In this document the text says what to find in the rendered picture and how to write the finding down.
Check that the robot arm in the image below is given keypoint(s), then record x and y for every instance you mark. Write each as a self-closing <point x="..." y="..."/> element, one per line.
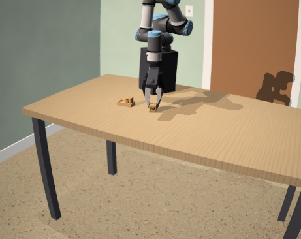
<point x="159" y="36"/>

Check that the tan wooden cube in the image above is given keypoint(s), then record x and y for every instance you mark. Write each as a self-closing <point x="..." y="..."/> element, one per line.
<point x="129" y="99"/>
<point x="152" y="107"/>

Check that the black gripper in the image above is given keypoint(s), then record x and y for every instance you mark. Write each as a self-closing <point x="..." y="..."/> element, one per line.
<point x="160" y="86"/>

